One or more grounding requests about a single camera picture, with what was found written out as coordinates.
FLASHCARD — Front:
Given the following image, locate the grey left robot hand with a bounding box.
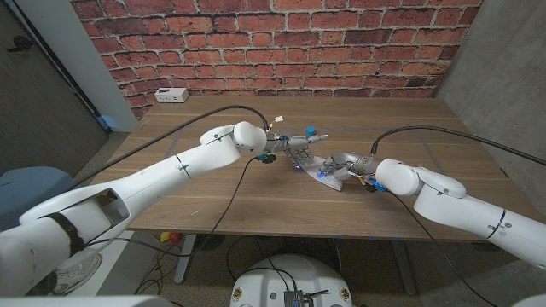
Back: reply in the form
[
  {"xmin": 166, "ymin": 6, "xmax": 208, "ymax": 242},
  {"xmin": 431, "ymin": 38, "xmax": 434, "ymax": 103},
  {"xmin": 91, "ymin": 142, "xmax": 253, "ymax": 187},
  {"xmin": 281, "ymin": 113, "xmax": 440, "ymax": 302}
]
[{"xmin": 266, "ymin": 133, "xmax": 329, "ymax": 171}]

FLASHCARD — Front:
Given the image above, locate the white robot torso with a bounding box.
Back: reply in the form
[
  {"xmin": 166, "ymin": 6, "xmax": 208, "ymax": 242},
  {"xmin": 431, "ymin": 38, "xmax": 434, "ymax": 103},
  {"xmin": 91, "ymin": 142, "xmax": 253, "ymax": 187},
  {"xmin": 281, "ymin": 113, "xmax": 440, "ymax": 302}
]
[{"xmin": 229, "ymin": 253, "xmax": 355, "ymax": 307}]

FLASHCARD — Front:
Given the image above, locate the white power strip box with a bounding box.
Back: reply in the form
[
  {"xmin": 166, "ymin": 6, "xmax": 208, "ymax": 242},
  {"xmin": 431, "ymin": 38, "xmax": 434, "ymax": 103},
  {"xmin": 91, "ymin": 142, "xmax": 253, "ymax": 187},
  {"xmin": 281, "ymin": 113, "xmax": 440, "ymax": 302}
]
[{"xmin": 154, "ymin": 87, "xmax": 190, "ymax": 104}]

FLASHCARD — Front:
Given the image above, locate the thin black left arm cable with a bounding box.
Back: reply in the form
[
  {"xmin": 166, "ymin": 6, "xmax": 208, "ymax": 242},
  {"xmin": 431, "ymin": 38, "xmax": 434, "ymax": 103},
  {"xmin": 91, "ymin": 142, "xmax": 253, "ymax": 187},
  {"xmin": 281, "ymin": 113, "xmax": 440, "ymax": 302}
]
[{"xmin": 84, "ymin": 156, "xmax": 259, "ymax": 259}]

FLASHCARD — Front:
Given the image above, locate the black cable over torso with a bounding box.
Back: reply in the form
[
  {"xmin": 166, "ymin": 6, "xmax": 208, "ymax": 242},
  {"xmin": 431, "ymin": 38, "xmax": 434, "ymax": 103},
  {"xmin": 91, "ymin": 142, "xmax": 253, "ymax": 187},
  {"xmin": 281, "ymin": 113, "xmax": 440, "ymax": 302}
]
[{"xmin": 225, "ymin": 235, "xmax": 299, "ymax": 293}]

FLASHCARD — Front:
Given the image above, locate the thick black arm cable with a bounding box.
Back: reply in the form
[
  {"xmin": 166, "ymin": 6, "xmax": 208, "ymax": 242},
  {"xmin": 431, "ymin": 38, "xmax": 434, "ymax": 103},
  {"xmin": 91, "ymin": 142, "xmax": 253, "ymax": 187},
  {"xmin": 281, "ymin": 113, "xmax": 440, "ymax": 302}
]
[
  {"xmin": 369, "ymin": 125, "xmax": 546, "ymax": 167},
  {"xmin": 72, "ymin": 105, "xmax": 270, "ymax": 188}
]

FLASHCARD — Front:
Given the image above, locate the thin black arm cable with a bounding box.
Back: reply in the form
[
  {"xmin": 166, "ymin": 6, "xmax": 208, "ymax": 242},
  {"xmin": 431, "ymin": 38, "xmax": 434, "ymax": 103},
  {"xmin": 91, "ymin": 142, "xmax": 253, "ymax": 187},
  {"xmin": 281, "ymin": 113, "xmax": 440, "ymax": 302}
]
[
  {"xmin": 386, "ymin": 189, "xmax": 500, "ymax": 307},
  {"xmin": 84, "ymin": 156, "xmax": 259, "ymax": 259}
]

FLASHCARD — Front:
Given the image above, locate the white sneaker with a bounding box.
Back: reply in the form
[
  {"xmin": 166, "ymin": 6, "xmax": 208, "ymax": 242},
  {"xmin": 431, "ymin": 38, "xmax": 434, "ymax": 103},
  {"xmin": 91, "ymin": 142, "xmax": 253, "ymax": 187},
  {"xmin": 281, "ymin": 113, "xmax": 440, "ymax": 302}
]
[{"xmin": 50, "ymin": 252, "xmax": 103, "ymax": 296}]

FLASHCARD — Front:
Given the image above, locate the grey table leg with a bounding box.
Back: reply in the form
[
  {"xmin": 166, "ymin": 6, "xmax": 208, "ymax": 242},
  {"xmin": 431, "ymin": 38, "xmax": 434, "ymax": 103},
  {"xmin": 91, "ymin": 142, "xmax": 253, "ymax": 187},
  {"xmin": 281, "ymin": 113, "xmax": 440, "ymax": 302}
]
[
  {"xmin": 390, "ymin": 239, "xmax": 418, "ymax": 296},
  {"xmin": 173, "ymin": 233, "xmax": 198, "ymax": 286}
]

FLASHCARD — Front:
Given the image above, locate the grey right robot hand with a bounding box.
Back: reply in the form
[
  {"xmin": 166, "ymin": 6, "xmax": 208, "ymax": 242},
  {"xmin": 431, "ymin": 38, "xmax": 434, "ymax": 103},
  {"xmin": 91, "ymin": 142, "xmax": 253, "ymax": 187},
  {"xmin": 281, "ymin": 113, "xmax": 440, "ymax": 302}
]
[{"xmin": 318, "ymin": 151, "xmax": 382, "ymax": 180}]

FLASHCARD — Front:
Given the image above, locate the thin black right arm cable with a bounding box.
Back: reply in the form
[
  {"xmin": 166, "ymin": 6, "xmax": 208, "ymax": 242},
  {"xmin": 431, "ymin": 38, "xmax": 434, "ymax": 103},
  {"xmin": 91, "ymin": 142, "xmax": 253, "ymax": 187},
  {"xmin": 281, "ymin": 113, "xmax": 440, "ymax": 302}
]
[{"xmin": 386, "ymin": 189, "xmax": 500, "ymax": 307}]

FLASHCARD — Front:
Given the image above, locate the black door handle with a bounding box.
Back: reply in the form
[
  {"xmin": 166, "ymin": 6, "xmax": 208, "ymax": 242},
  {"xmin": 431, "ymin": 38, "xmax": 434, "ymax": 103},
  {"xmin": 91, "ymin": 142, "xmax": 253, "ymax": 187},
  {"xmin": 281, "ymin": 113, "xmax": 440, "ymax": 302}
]
[{"xmin": 6, "ymin": 34, "xmax": 35, "ymax": 53}]

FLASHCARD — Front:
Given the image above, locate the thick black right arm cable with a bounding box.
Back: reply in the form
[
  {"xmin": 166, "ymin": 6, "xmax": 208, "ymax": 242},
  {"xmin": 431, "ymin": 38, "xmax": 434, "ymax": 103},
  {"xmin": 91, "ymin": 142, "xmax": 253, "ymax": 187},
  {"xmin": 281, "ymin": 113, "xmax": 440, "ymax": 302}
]
[{"xmin": 369, "ymin": 125, "xmax": 546, "ymax": 167}]

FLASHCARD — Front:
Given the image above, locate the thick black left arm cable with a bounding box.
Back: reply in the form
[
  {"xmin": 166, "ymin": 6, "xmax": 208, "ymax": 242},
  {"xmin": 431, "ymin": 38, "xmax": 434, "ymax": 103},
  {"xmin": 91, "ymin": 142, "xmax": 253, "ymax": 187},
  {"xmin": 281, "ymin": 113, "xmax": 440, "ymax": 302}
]
[{"xmin": 72, "ymin": 105, "xmax": 270, "ymax": 188}]

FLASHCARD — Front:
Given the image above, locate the white paper coffee filter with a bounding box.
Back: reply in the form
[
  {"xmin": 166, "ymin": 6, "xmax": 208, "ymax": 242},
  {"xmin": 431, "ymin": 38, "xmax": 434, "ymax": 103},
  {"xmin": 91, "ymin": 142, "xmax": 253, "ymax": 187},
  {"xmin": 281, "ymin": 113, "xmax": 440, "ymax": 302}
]
[{"xmin": 298, "ymin": 156, "xmax": 344, "ymax": 192}]

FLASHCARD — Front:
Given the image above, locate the red brick print backdrop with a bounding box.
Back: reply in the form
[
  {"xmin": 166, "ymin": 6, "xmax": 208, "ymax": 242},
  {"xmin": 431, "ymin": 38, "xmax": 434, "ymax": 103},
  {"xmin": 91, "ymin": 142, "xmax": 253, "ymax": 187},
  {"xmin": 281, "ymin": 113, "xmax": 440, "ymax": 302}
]
[{"xmin": 70, "ymin": 0, "xmax": 483, "ymax": 120}]

